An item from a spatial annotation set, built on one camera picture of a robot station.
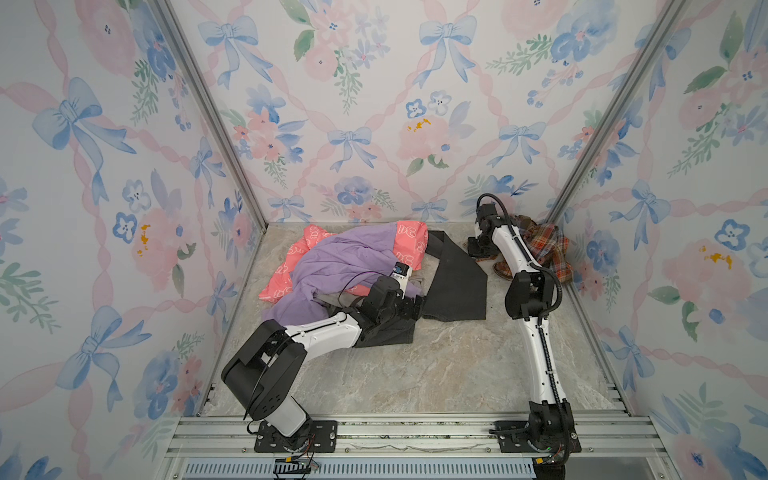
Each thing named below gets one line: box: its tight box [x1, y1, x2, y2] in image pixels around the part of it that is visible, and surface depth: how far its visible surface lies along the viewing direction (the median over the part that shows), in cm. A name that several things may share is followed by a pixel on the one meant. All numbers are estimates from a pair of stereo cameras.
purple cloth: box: [266, 223, 422, 325], surface depth 94 cm
